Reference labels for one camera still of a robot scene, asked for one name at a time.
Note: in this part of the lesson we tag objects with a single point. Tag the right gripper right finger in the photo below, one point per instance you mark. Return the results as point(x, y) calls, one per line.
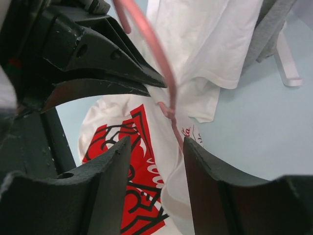
point(227, 201)

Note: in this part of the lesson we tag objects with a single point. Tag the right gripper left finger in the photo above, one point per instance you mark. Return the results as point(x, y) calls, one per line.
point(87, 200)

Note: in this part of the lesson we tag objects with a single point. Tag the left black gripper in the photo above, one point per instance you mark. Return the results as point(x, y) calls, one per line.
point(76, 40)

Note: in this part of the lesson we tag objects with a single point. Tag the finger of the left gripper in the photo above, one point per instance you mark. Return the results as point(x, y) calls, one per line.
point(97, 90)

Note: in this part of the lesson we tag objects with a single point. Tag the pink wire hanger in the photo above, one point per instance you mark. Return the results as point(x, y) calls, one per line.
point(151, 39)

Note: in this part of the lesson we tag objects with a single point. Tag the white red coca-cola t shirt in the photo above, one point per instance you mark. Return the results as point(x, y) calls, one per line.
point(157, 198)

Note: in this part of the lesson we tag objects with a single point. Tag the white daisy t shirt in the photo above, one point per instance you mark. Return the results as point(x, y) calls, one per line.
point(205, 38)

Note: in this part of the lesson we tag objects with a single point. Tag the grey hanging t shirt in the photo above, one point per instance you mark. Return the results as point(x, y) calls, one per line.
point(271, 20)

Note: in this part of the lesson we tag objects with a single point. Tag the white rack foot rear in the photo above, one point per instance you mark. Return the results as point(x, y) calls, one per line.
point(285, 62)

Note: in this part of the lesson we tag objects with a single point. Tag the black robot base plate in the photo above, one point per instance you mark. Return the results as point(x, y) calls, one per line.
point(37, 146)

